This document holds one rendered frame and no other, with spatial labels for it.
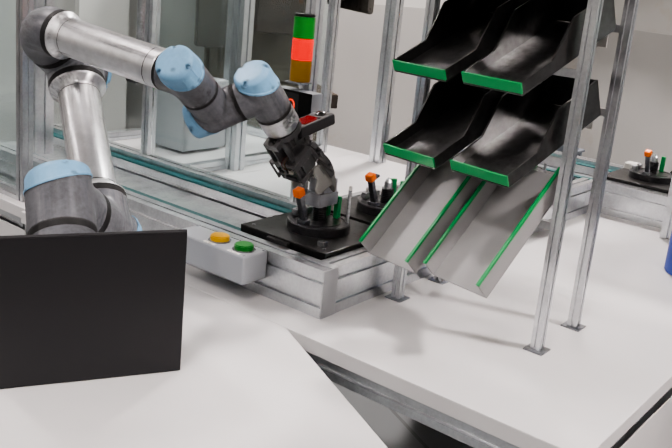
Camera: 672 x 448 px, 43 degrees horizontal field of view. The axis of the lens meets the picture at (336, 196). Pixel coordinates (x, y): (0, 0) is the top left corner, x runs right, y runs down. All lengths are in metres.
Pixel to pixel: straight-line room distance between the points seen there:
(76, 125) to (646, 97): 5.21
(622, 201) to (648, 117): 3.73
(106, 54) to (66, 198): 0.30
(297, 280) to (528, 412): 0.53
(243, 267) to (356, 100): 4.74
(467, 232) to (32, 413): 0.82
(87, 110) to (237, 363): 0.62
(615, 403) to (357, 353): 0.45
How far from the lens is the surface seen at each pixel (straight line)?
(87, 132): 1.75
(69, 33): 1.72
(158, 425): 1.31
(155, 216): 1.98
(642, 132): 6.52
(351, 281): 1.73
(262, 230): 1.82
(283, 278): 1.72
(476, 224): 1.64
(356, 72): 6.33
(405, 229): 1.68
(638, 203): 2.76
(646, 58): 6.54
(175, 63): 1.52
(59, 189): 1.52
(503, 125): 1.65
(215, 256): 1.74
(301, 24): 1.98
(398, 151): 1.61
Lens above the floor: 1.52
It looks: 15 degrees down
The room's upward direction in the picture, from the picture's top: 6 degrees clockwise
